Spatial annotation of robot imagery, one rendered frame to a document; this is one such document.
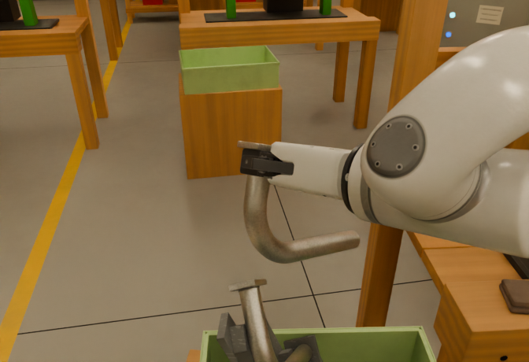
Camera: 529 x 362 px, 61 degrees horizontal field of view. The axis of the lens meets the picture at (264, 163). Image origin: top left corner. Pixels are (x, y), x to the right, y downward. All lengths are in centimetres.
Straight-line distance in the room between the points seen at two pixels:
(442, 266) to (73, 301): 177
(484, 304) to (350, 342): 34
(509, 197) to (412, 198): 7
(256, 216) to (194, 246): 202
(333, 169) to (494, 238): 15
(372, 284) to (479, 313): 73
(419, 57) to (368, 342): 78
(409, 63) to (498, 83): 103
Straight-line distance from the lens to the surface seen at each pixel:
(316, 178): 45
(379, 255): 169
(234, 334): 67
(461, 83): 33
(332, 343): 93
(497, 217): 37
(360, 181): 43
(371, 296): 182
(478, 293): 115
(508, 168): 38
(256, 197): 56
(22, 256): 282
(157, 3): 781
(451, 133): 32
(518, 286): 116
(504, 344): 113
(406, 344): 97
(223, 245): 257
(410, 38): 133
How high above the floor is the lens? 165
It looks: 30 degrees down
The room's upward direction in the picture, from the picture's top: straight up
